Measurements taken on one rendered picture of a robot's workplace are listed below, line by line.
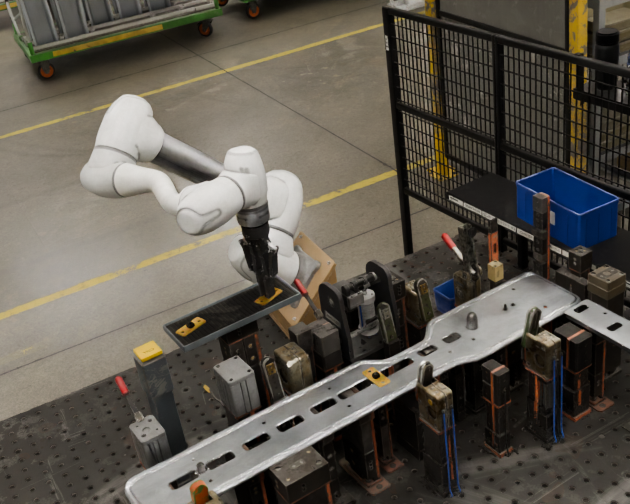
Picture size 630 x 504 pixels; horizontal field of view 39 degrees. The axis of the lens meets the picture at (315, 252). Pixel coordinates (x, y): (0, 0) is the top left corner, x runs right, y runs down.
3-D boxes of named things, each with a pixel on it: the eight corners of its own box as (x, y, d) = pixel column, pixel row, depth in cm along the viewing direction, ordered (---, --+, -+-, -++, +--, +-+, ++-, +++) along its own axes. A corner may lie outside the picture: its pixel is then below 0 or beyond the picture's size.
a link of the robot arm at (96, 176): (103, 188, 256) (118, 145, 259) (64, 187, 267) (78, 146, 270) (135, 206, 266) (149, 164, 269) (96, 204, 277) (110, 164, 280)
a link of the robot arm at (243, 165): (246, 190, 243) (216, 211, 234) (236, 137, 235) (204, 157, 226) (278, 196, 237) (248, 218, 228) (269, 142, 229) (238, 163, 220)
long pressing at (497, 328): (155, 540, 202) (154, 535, 201) (118, 484, 219) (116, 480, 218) (586, 301, 259) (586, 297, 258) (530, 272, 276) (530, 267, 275)
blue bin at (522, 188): (578, 252, 275) (579, 215, 268) (514, 216, 299) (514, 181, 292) (619, 235, 280) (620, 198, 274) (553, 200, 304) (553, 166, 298)
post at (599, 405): (600, 413, 260) (603, 333, 245) (571, 395, 268) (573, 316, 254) (615, 403, 263) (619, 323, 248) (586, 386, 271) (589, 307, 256)
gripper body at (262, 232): (233, 223, 239) (239, 253, 244) (256, 230, 234) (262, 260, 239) (251, 211, 244) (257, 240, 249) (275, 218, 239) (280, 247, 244)
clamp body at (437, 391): (443, 505, 238) (435, 405, 220) (414, 480, 247) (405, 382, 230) (469, 489, 241) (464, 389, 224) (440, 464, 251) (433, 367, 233)
